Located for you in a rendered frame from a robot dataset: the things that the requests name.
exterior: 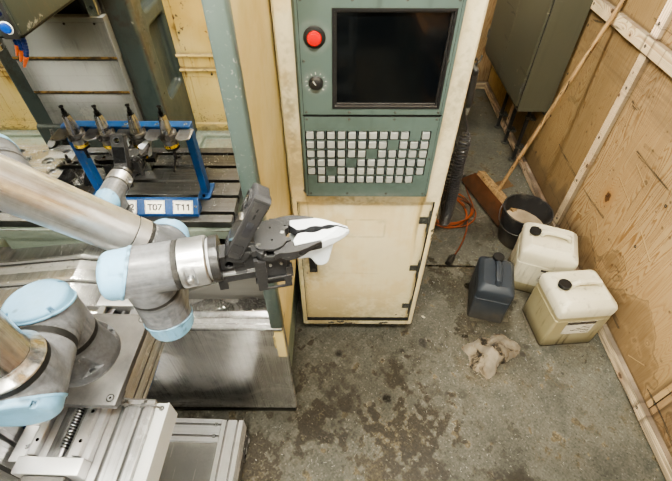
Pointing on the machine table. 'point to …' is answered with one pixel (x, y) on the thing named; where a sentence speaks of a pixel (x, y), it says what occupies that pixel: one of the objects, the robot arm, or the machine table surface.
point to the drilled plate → (49, 159)
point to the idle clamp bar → (113, 161)
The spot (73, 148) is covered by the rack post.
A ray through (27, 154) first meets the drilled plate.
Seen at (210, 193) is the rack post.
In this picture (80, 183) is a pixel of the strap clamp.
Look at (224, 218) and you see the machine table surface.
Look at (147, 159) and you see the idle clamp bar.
